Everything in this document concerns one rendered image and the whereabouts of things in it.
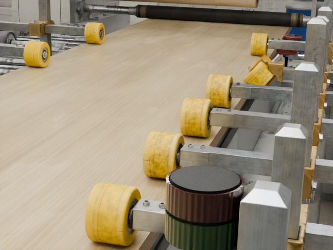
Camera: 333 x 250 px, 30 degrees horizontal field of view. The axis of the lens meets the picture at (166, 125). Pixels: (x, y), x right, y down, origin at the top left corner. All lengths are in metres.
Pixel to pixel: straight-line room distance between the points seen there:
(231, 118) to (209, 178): 0.80
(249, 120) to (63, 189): 0.43
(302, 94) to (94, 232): 0.37
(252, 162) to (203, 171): 0.54
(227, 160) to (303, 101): 0.17
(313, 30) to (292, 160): 0.51
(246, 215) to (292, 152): 0.25
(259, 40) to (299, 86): 1.30
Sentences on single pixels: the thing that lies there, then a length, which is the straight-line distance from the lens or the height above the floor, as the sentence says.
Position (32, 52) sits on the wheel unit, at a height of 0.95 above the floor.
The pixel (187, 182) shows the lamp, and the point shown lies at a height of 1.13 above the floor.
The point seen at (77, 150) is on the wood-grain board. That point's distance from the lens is 1.22.
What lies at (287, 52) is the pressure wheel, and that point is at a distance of 2.48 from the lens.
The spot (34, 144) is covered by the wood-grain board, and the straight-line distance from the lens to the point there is 1.26.
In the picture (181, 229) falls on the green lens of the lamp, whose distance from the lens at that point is 0.47.
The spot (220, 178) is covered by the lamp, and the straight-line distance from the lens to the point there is 0.48.
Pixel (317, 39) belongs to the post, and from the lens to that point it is 1.18.
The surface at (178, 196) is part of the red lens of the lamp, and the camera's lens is 0.46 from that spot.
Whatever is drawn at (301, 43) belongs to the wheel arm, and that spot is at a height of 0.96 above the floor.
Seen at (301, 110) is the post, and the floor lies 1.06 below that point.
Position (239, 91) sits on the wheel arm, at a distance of 1.52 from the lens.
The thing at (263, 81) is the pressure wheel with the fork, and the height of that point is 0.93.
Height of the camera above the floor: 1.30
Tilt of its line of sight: 17 degrees down
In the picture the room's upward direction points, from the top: 1 degrees clockwise
